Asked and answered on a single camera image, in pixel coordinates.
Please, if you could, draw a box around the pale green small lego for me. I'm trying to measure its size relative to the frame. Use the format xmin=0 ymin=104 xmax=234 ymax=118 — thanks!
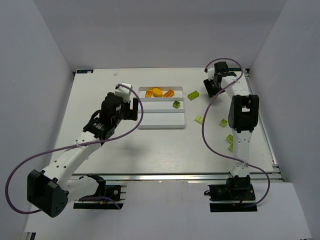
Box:
xmin=228 ymin=144 xmax=234 ymax=152

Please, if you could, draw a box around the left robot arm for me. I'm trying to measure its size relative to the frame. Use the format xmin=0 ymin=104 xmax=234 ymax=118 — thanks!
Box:
xmin=27 ymin=92 xmax=140 ymax=218

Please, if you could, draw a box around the purple cable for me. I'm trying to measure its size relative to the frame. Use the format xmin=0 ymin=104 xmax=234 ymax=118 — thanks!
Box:
xmin=5 ymin=84 xmax=144 ymax=215
xmin=201 ymin=58 xmax=272 ymax=208

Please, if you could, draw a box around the lime 2x4 lego brick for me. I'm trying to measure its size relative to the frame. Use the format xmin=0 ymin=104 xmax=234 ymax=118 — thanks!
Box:
xmin=187 ymin=90 xmax=200 ymax=101

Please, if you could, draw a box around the green 2x2 lego brick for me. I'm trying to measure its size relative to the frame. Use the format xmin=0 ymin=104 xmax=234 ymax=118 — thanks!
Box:
xmin=172 ymin=100 xmax=181 ymax=109

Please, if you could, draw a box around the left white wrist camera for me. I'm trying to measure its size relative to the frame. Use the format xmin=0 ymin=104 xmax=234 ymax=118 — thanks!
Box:
xmin=114 ymin=82 xmax=133 ymax=103

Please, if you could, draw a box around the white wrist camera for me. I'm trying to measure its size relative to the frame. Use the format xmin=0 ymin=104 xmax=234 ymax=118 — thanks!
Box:
xmin=205 ymin=66 xmax=215 ymax=81
xmin=114 ymin=82 xmax=133 ymax=103

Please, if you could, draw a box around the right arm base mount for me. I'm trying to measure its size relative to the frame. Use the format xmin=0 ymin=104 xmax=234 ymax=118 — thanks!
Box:
xmin=203 ymin=184 xmax=258 ymax=213

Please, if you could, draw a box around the yellow rounded lego piece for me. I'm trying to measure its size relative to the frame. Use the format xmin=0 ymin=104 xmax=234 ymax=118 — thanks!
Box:
xmin=152 ymin=87 xmax=163 ymax=98

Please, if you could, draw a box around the pale green 2x2 lego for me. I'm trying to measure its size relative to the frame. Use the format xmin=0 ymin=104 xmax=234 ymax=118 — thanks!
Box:
xmin=226 ymin=134 xmax=234 ymax=144
xmin=219 ymin=119 xmax=228 ymax=127

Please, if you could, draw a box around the left blue corner label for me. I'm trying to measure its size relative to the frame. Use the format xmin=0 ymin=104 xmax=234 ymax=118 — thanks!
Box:
xmin=76 ymin=69 xmax=94 ymax=74

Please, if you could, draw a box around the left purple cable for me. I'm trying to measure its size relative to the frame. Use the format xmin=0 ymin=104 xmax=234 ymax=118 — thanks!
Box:
xmin=5 ymin=84 xmax=144 ymax=215

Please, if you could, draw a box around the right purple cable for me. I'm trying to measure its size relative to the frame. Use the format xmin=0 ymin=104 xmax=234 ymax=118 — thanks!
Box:
xmin=201 ymin=58 xmax=272 ymax=208

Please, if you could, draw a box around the white divided sorting tray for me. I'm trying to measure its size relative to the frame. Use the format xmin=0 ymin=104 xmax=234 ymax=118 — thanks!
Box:
xmin=138 ymin=86 xmax=186 ymax=130

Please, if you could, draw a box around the pale green sloped lego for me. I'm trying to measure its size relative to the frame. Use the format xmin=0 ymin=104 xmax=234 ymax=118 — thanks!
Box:
xmin=194 ymin=115 xmax=204 ymax=125

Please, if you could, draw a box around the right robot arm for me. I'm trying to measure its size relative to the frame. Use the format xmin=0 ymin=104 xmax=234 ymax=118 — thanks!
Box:
xmin=203 ymin=61 xmax=259 ymax=189

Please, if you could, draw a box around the yellow 2x4 lego brick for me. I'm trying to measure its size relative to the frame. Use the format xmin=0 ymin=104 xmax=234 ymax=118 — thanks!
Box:
xmin=163 ymin=89 xmax=175 ymax=98

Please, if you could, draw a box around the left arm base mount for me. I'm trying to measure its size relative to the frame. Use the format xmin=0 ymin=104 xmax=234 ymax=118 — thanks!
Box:
xmin=73 ymin=174 xmax=127 ymax=210

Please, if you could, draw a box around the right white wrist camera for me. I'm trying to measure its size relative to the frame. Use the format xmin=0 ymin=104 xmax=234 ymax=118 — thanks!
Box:
xmin=205 ymin=66 xmax=215 ymax=81

